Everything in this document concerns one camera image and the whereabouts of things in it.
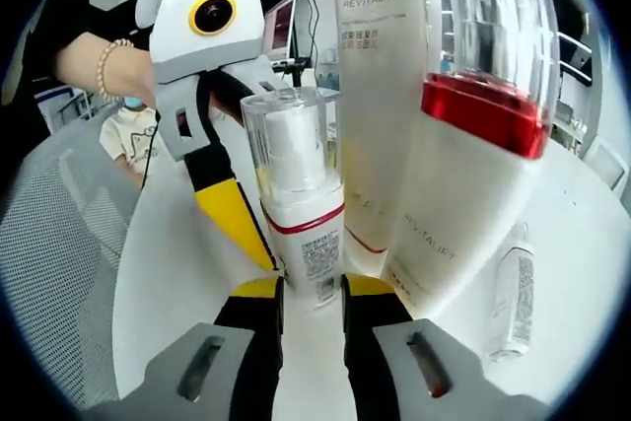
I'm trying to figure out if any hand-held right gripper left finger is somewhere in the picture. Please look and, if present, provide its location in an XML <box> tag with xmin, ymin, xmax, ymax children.
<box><xmin>142</xmin><ymin>275</ymin><xmax>288</xmax><ymax>421</ymax></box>

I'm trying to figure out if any black cable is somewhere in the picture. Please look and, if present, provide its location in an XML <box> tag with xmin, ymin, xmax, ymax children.
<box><xmin>139</xmin><ymin>107</ymin><xmax>165</xmax><ymax>190</ymax></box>

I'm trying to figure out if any beaded bracelet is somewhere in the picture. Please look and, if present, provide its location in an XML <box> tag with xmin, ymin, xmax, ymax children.
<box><xmin>95</xmin><ymin>37</ymin><xmax>135</xmax><ymax>97</ymax></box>

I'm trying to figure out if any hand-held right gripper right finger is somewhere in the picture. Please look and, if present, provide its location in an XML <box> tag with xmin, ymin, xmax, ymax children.
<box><xmin>341</xmin><ymin>272</ymin><xmax>488</xmax><ymax>421</ymax></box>

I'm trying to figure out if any small white pump skincare bottle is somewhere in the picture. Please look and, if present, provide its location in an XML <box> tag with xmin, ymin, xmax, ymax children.
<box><xmin>240</xmin><ymin>86</ymin><xmax>347</xmax><ymax>315</ymax></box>
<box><xmin>484</xmin><ymin>221</ymin><xmax>539</xmax><ymax>362</ymax></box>

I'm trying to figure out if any white skincare tube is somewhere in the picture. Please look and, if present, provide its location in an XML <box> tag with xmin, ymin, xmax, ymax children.
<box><xmin>330</xmin><ymin>0</ymin><xmax>433</xmax><ymax>279</ymax></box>

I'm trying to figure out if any grey mesh office chair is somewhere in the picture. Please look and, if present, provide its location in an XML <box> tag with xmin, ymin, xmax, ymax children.
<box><xmin>0</xmin><ymin>107</ymin><xmax>152</xmax><ymax>395</ymax></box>

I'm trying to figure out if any tall red-collared skincare bottle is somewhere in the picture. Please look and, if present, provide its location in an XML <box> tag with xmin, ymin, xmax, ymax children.
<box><xmin>382</xmin><ymin>0</ymin><xmax>562</xmax><ymax>324</ymax></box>

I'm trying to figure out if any laptop with pink screen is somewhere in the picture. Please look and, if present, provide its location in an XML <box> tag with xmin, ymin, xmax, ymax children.
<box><xmin>262</xmin><ymin>0</ymin><xmax>300</xmax><ymax>66</ymax></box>

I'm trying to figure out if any white frame chair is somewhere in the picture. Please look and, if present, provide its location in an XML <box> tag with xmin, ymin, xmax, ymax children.
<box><xmin>583</xmin><ymin>136</ymin><xmax>626</xmax><ymax>191</ymax></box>

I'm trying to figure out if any black tripod stand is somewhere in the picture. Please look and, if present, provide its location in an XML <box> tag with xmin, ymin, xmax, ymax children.
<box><xmin>272</xmin><ymin>58</ymin><xmax>311</xmax><ymax>90</ymax></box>

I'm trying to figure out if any person's left hand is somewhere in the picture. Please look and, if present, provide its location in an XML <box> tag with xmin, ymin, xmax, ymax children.
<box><xmin>105</xmin><ymin>47</ymin><xmax>159</xmax><ymax>109</ymax></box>

